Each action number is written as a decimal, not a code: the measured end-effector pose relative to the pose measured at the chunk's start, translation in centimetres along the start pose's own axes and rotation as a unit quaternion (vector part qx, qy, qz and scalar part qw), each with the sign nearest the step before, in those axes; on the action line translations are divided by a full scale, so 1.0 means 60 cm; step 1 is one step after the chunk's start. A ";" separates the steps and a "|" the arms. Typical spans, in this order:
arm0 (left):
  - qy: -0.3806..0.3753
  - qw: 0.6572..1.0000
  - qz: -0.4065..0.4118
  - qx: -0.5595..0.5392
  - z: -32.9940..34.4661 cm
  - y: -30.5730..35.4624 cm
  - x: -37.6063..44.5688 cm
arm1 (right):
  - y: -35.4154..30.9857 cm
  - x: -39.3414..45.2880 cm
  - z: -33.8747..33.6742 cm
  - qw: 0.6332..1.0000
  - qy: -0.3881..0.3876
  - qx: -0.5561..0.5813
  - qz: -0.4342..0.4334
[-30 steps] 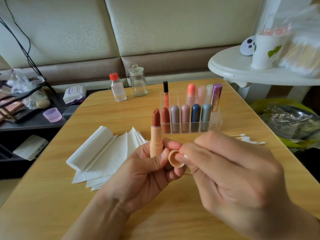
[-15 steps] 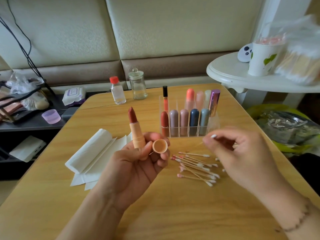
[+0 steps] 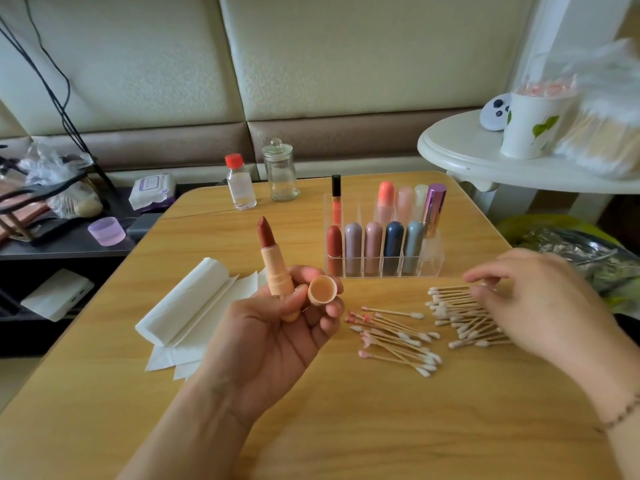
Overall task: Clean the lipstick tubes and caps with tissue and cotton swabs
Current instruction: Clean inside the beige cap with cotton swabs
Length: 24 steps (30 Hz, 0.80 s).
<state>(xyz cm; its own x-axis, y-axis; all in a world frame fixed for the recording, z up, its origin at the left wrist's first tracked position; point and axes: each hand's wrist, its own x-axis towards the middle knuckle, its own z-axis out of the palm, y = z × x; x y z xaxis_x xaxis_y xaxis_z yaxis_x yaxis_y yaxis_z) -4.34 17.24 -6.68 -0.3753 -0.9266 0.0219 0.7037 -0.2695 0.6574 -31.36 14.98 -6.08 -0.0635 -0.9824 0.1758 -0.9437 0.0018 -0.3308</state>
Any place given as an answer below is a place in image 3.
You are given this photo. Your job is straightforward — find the person's left hand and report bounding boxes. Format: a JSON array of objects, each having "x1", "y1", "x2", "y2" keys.
[{"x1": 195, "y1": 265, "x2": 346, "y2": 421}]

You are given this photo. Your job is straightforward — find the person's right hand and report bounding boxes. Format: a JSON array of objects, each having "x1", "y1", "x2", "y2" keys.
[{"x1": 463, "y1": 247, "x2": 621, "y2": 391}]

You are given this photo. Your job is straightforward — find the pile of cotton swabs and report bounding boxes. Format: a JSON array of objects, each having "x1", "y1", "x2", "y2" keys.
[{"x1": 427, "y1": 283, "x2": 516, "y2": 350}]

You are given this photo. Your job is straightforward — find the stack of white tissues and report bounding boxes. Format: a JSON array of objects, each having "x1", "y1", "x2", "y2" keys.
[{"x1": 135, "y1": 257, "x2": 271, "y2": 381}]

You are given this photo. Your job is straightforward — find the beige lipstick cap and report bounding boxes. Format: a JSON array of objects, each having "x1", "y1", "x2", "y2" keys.
[{"x1": 307, "y1": 273, "x2": 340, "y2": 307}]

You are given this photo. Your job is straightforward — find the white tissue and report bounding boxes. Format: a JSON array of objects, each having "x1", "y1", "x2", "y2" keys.
[{"x1": 135, "y1": 257, "x2": 233, "y2": 347}]

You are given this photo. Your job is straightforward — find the red lipstick beige tube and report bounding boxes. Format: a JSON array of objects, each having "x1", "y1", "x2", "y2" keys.
[{"x1": 256, "y1": 215, "x2": 298, "y2": 323}]

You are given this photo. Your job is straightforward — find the red lipstick grey-blue tube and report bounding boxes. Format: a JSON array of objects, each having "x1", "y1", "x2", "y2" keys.
[{"x1": 402, "y1": 221, "x2": 426, "y2": 277}]

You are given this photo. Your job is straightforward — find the clear acrylic lipstick organizer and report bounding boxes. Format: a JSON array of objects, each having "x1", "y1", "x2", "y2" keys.
[{"x1": 331, "y1": 175, "x2": 448, "y2": 277}]

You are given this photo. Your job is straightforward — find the red lipstick mauve tube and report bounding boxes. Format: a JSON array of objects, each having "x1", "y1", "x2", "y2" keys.
[{"x1": 344, "y1": 221, "x2": 364, "y2": 277}]

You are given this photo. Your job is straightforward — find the red lipstick navy tube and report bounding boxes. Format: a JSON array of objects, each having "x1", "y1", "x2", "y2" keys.
[{"x1": 382, "y1": 221, "x2": 405, "y2": 277}]

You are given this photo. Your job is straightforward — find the red lipstick dusty pink tube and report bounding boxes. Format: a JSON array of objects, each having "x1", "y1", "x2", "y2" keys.
[{"x1": 364, "y1": 221, "x2": 384, "y2": 277}]

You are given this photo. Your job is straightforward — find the person's left forearm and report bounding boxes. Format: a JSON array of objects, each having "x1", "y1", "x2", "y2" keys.
[{"x1": 115, "y1": 389, "x2": 256, "y2": 480}]

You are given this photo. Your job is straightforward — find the person's right forearm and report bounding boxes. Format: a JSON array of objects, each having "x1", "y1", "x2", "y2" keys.
[{"x1": 575, "y1": 339, "x2": 640, "y2": 480}]

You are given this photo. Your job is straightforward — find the yellow-green bin with bag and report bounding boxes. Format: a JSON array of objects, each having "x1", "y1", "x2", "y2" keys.
[{"x1": 497, "y1": 213, "x2": 640, "y2": 316}]

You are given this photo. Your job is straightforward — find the clear bottle red cap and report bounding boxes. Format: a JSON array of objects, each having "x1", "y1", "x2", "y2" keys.
[{"x1": 224, "y1": 153, "x2": 258, "y2": 212}]

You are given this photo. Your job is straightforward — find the white round side table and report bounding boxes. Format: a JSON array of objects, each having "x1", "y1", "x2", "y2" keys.
[{"x1": 417, "y1": 109, "x2": 640, "y2": 196}]

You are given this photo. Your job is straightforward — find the glass jar with lid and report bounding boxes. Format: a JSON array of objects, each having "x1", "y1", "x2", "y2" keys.
[{"x1": 262, "y1": 137, "x2": 301, "y2": 203}]

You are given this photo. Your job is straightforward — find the white mug green leaf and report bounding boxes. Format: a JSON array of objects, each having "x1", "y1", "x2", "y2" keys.
[{"x1": 500, "y1": 83, "x2": 576, "y2": 161}]

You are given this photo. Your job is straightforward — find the wet wipes pack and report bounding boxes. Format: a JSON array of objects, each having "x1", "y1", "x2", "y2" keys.
[{"x1": 129, "y1": 173, "x2": 177, "y2": 212}]

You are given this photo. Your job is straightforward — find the small purple plastic cup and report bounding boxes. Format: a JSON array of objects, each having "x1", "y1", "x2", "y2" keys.
[{"x1": 88, "y1": 217, "x2": 127, "y2": 247}]

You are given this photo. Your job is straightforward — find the white panda figure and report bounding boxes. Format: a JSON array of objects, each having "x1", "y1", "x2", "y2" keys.
[{"x1": 479, "y1": 93, "x2": 513, "y2": 133}]

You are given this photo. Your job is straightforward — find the white power bank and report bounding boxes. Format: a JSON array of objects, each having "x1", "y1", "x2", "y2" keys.
[{"x1": 21, "y1": 269, "x2": 95, "y2": 322}]

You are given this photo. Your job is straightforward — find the black low shelf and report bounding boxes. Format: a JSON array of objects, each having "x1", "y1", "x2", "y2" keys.
[{"x1": 0, "y1": 185, "x2": 221, "y2": 354}]

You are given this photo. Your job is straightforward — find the crumpled clear plastic bag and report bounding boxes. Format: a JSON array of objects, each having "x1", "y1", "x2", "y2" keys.
[{"x1": 20, "y1": 137, "x2": 104, "y2": 220}]

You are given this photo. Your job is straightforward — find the pink tray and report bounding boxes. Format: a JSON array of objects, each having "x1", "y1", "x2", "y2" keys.
[{"x1": 0, "y1": 179, "x2": 46, "y2": 241}]

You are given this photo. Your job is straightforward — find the beige padded backrest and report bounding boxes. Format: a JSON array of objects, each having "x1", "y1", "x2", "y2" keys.
[{"x1": 0, "y1": 0, "x2": 541, "y2": 181}]

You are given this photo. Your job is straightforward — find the thin wrist bracelet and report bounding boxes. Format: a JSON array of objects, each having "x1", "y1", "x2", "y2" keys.
[{"x1": 598, "y1": 393, "x2": 640, "y2": 434}]

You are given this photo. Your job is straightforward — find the black cables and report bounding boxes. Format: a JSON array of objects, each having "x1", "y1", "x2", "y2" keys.
[{"x1": 0, "y1": 0, "x2": 101, "y2": 181}]

